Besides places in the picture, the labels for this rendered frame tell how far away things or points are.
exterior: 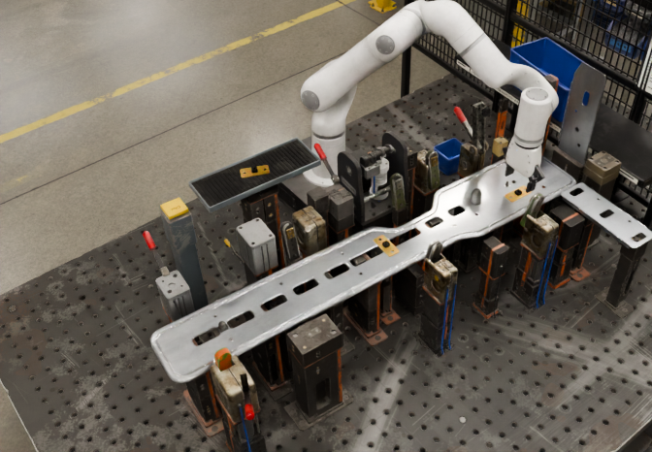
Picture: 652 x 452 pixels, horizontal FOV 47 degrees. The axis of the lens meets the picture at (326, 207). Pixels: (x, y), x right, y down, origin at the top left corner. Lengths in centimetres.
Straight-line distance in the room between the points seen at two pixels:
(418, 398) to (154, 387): 77
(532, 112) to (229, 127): 252
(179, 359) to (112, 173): 234
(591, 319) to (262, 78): 289
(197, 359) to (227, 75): 307
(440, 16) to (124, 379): 139
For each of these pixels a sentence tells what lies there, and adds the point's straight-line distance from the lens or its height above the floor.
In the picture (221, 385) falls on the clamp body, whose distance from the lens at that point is 184.
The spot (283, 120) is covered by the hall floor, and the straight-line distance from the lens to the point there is 437.
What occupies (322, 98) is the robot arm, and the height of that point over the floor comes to 118.
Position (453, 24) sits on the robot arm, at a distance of 214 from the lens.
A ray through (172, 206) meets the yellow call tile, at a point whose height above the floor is 116.
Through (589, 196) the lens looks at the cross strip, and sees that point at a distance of 244.
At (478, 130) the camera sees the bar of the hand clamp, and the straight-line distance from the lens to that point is 242.
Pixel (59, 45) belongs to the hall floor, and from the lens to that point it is 548.
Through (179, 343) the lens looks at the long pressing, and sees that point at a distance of 201.
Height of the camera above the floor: 256
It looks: 43 degrees down
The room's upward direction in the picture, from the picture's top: 3 degrees counter-clockwise
